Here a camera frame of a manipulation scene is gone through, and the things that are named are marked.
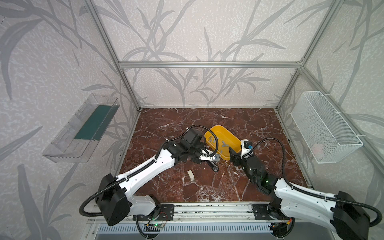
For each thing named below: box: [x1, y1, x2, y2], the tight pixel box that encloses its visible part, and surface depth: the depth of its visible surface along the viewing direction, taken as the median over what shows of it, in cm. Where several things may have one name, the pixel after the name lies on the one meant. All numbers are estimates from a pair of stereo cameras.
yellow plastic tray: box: [204, 125, 242, 160], surface depth 101 cm
